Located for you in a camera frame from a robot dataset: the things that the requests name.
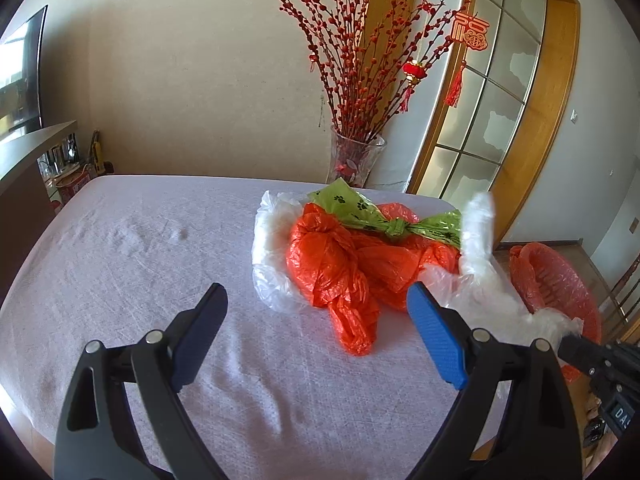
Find red box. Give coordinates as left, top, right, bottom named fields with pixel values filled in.
left=55, top=167, right=93, bottom=206

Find red berry branches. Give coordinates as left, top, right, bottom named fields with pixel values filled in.
left=270, top=0, right=451, bottom=143

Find small red lantern ornament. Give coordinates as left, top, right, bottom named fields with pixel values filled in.
left=399, top=60, right=429, bottom=113

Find frosted glass door wooden frame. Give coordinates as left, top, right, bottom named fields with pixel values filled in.
left=407, top=0, right=583, bottom=243

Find clear glass vase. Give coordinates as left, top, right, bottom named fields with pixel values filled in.
left=329, top=125, right=387, bottom=188

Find brown television cabinet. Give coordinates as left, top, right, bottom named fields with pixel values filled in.
left=0, top=120, right=78, bottom=306

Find red tasselled hanging ornament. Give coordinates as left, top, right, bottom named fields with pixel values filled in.
left=442, top=9, right=488, bottom=108

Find light green plastic bag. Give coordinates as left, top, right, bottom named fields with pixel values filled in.
left=307, top=178, right=463, bottom=248

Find red plastic basket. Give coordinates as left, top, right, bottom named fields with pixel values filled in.
left=509, top=241, right=602, bottom=383

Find glass items beside cabinet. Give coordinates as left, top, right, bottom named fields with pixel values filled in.
left=37, top=132, right=81, bottom=181

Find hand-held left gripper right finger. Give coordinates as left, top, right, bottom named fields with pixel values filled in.
left=400, top=281, right=583, bottom=480

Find yellow upright item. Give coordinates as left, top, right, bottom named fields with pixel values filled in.
left=89, top=130, right=113, bottom=178

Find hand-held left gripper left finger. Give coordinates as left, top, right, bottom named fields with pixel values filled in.
left=55, top=282, right=231, bottom=480

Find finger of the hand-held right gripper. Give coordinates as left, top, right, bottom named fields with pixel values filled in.
left=557, top=334, right=640, bottom=378

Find black flat television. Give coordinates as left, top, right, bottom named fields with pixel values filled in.
left=0, top=5, right=48, bottom=136

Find red plastic liner bag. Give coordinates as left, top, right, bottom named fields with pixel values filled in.
left=509, top=241, right=602, bottom=383

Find orange plastic bag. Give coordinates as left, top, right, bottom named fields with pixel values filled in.
left=286, top=202, right=463, bottom=357

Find clear white plastic bag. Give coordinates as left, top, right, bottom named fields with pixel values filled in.
left=422, top=192, right=583, bottom=346

